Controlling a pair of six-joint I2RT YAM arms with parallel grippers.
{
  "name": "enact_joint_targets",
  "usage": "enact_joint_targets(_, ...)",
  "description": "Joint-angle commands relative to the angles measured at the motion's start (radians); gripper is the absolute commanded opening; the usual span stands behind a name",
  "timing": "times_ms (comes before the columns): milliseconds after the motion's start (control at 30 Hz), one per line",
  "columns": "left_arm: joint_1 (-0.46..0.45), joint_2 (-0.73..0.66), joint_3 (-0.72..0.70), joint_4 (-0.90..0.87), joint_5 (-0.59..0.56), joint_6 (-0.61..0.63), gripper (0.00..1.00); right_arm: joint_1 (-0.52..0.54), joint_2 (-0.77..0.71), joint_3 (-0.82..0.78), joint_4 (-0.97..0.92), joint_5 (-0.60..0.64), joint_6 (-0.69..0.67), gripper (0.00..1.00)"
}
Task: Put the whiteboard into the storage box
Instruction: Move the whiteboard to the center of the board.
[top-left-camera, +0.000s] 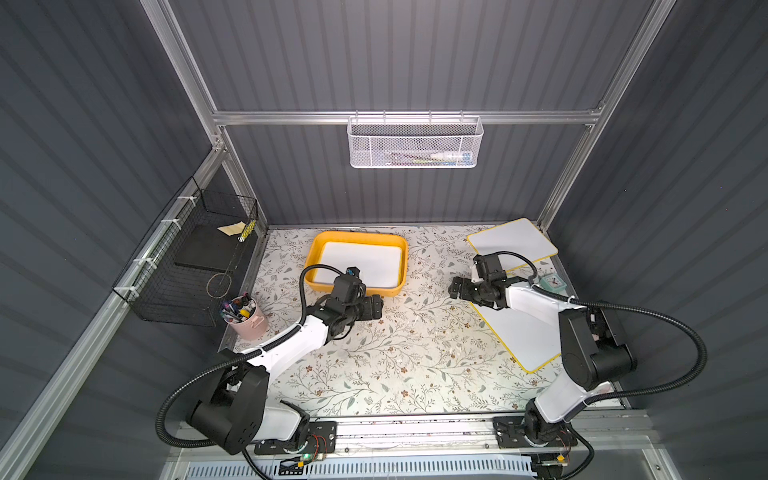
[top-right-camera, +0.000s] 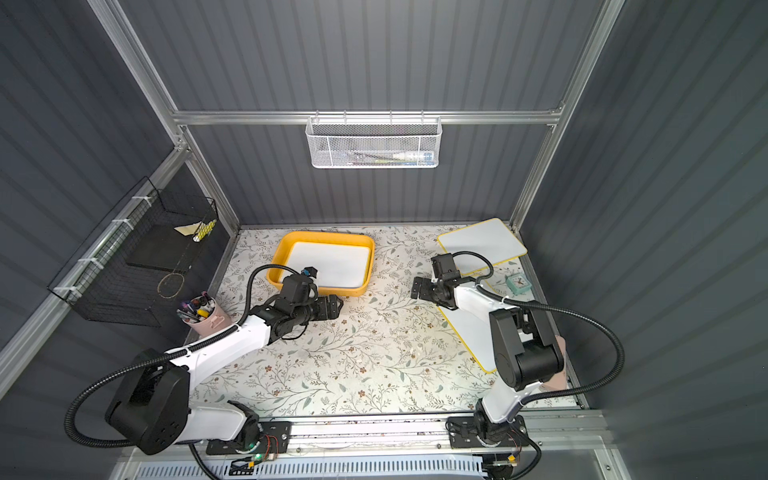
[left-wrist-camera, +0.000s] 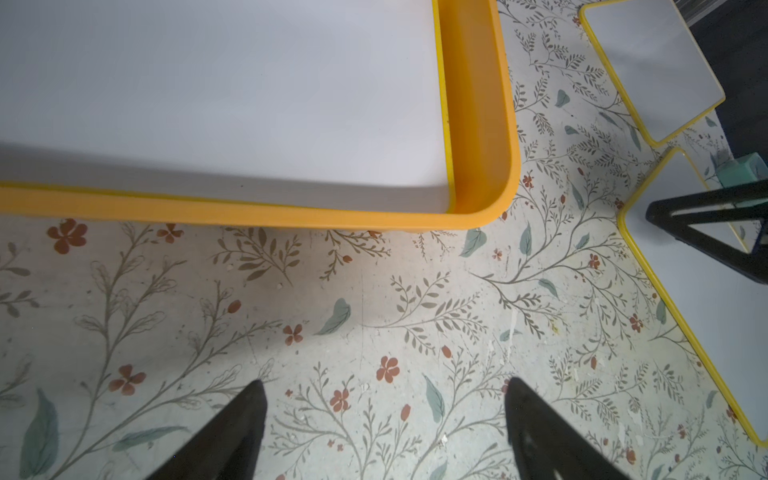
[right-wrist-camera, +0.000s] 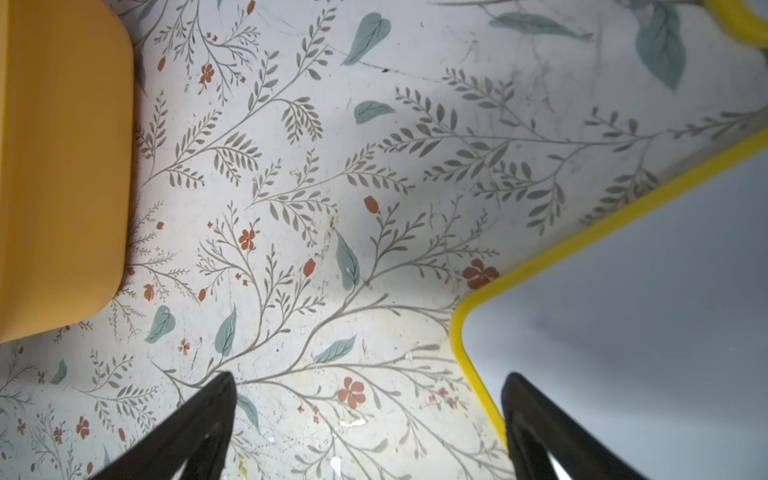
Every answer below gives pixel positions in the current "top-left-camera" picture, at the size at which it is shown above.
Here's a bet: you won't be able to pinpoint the yellow sticky note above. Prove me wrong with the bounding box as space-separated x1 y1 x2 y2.
217 222 246 236

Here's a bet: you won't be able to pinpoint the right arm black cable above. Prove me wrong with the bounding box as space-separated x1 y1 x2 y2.
491 250 709 406

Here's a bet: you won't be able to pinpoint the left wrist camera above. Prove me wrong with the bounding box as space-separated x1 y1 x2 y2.
332 267 366 305

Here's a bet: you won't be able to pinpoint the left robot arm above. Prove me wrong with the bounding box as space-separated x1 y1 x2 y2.
187 295 384 455

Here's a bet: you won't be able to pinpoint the small mint green clock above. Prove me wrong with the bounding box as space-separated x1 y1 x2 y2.
539 273 567 294

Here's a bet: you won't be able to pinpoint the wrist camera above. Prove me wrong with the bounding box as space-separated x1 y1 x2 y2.
332 267 366 305
473 253 508 283

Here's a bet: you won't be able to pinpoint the floral table mat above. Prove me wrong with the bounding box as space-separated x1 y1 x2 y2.
270 225 562 417

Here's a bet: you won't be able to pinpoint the yellow plastic storage box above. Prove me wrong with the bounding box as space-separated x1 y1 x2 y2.
305 231 408 297

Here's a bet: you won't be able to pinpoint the whiteboard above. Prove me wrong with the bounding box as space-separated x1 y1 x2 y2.
313 242 403 289
473 280 568 373
467 218 559 263

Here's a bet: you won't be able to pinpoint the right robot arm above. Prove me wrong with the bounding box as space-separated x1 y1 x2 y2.
448 277 637 447

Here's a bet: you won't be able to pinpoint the markers in white basket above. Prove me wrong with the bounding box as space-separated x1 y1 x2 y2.
374 151 476 168

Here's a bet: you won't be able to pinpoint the black wire basket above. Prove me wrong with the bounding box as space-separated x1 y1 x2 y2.
113 181 260 327

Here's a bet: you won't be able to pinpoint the pink pen cup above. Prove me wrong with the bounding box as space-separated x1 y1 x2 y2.
219 292 268 341

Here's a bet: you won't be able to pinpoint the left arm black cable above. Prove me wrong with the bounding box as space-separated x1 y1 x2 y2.
154 263 346 450

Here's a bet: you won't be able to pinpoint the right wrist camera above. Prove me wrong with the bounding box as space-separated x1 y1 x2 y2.
473 253 508 283

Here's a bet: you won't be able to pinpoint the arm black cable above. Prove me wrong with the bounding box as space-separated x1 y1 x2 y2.
491 250 709 406
154 263 346 450

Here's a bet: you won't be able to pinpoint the white wire mesh basket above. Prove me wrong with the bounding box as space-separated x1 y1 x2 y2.
346 114 484 169

